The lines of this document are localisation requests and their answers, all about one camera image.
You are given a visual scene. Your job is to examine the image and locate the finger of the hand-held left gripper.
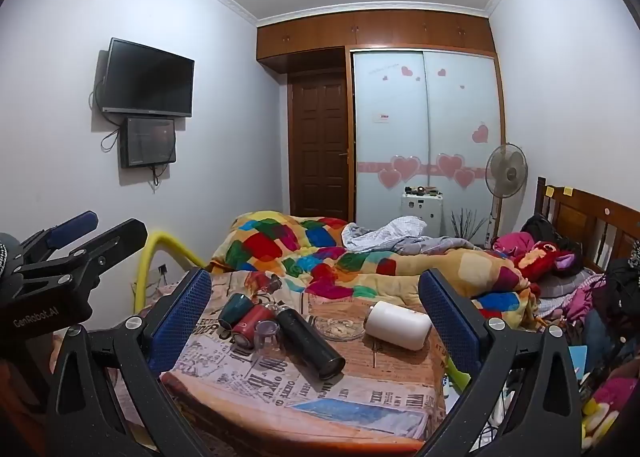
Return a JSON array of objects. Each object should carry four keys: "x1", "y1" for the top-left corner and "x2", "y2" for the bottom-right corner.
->
[
  {"x1": 20, "y1": 210, "x2": 100, "y2": 263},
  {"x1": 12, "y1": 218, "x2": 149, "y2": 299}
]

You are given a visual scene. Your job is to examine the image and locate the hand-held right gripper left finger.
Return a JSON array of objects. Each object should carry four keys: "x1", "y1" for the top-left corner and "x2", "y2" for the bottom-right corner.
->
[{"x1": 47, "y1": 267, "x2": 221, "y2": 457}]

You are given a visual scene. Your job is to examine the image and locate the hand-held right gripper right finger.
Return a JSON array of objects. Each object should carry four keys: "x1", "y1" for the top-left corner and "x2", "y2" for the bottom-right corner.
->
[{"x1": 415, "y1": 267, "x2": 588, "y2": 457}]

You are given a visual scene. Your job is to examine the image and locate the white cup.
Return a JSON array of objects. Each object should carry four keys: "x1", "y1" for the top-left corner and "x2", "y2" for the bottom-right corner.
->
[{"x1": 363, "y1": 300, "x2": 433, "y2": 351}]

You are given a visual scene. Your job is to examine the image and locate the dark green cup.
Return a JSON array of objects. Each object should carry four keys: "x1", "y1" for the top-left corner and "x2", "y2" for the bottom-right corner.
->
[{"x1": 218, "y1": 292, "x2": 256, "y2": 331}]

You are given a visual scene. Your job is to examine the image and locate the red cup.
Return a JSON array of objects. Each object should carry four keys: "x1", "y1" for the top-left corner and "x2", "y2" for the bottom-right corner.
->
[{"x1": 230, "y1": 304, "x2": 274, "y2": 351}]

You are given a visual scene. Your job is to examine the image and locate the clear glass cup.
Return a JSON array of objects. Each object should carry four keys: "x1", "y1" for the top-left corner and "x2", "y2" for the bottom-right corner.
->
[{"x1": 253, "y1": 319, "x2": 286, "y2": 359}]

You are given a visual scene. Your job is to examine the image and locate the yellow padded pipe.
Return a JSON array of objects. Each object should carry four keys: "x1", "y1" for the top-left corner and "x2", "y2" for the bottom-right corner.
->
[{"x1": 133, "y1": 230, "x2": 206, "y2": 314}]

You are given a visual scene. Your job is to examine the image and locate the newspaper print tablecloth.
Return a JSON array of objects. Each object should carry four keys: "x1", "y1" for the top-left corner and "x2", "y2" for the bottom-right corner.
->
[{"x1": 159, "y1": 269, "x2": 449, "y2": 444}]

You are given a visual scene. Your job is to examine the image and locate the dried twig bundle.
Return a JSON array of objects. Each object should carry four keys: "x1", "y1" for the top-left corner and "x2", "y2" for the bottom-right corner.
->
[{"x1": 449, "y1": 208, "x2": 489, "y2": 241}]

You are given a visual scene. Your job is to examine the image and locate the small glass bottle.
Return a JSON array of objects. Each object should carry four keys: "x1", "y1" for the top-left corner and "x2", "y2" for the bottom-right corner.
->
[{"x1": 257, "y1": 272, "x2": 284, "y2": 296}]

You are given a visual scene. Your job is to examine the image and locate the pink cloth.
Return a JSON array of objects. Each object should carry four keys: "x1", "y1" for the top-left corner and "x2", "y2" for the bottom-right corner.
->
[{"x1": 492, "y1": 231, "x2": 537, "y2": 254}]

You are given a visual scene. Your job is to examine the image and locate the white grey crumpled cloth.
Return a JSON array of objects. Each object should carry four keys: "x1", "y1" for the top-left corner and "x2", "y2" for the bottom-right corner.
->
[{"x1": 341, "y1": 215, "x2": 494, "y2": 256}]

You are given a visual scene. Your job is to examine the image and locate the glass ashtray dish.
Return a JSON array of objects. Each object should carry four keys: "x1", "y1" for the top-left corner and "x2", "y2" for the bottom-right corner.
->
[{"x1": 310, "y1": 315, "x2": 367, "y2": 342}]

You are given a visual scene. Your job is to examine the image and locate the small white cabinet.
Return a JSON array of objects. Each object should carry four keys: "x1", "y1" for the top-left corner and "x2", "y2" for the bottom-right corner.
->
[{"x1": 399, "y1": 191, "x2": 444, "y2": 238}]

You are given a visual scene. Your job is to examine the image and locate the red plush toy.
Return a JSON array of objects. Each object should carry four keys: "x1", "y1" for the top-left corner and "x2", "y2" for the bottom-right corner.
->
[{"x1": 509, "y1": 240, "x2": 584, "y2": 284}]

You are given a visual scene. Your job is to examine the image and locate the black bag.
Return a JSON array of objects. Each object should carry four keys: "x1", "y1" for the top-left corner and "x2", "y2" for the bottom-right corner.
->
[{"x1": 520, "y1": 214, "x2": 557, "y2": 244}]

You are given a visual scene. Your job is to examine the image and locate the black thermos bottle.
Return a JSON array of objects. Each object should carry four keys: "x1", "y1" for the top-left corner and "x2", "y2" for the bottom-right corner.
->
[{"x1": 274, "y1": 307, "x2": 347, "y2": 381}]

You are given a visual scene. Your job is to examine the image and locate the colourful patchwork quilt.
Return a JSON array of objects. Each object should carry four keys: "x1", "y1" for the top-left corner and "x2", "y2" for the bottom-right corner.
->
[{"x1": 207, "y1": 210, "x2": 545, "y2": 324}]

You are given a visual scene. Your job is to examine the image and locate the standing electric fan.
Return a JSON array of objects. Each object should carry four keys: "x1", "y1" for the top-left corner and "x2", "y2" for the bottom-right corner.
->
[{"x1": 485, "y1": 143, "x2": 529, "y2": 244}]

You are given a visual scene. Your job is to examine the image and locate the wooden bed headboard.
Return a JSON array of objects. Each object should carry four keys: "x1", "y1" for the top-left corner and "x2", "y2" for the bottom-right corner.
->
[{"x1": 533, "y1": 176, "x2": 640, "y2": 284}]

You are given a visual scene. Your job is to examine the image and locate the black garment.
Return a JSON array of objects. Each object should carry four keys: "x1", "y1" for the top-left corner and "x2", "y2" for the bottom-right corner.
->
[{"x1": 602, "y1": 257, "x2": 640, "y2": 340}]

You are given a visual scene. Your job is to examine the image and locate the yellow plush toy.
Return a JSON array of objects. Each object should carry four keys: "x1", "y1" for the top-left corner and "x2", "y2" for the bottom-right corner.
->
[{"x1": 581, "y1": 396, "x2": 627, "y2": 444}]

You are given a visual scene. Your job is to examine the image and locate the frosted sliding wardrobe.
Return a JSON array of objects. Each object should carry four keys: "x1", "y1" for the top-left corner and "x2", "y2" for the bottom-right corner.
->
[{"x1": 348, "y1": 47, "x2": 506, "y2": 239}]

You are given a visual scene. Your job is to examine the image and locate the brown wooden door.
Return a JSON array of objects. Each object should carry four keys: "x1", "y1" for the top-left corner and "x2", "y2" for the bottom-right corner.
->
[{"x1": 288, "y1": 72, "x2": 350, "y2": 220}]

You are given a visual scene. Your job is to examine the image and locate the wooden overhead cabinet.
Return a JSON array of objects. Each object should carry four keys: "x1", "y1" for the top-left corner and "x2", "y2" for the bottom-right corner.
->
[{"x1": 256, "y1": 9, "x2": 497, "y2": 76}]

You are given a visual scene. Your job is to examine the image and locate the black television cable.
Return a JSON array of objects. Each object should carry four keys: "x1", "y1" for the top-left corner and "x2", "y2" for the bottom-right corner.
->
[{"x1": 89, "y1": 87, "x2": 127, "y2": 154}]

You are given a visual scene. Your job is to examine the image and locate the small black wall monitor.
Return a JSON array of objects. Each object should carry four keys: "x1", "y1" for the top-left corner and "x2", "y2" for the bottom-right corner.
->
[{"x1": 118, "y1": 116, "x2": 178, "y2": 169}]

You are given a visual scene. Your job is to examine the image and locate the black wall television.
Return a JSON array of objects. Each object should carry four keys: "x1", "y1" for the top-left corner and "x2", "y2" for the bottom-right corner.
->
[{"x1": 94, "y1": 37, "x2": 196, "y2": 118}]

